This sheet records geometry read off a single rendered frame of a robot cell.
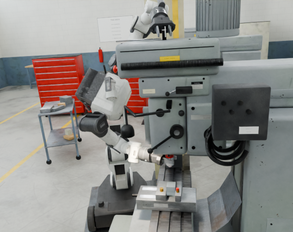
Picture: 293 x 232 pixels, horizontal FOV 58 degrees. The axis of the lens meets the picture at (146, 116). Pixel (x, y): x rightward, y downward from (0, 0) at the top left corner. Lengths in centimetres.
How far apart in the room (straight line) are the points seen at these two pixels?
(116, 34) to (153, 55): 945
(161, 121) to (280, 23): 973
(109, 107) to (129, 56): 50
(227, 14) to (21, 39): 1132
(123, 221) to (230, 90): 124
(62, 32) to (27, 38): 153
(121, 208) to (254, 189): 121
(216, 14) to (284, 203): 91
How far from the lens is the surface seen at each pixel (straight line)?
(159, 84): 125
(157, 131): 135
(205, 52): 122
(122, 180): 233
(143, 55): 123
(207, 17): 126
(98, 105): 166
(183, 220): 161
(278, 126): 125
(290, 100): 136
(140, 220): 173
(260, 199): 140
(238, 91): 102
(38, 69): 682
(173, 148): 138
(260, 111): 105
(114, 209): 227
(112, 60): 173
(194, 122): 130
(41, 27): 1177
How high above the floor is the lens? 195
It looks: 18 degrees down
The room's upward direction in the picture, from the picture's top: 4 degrees counter-clockwise
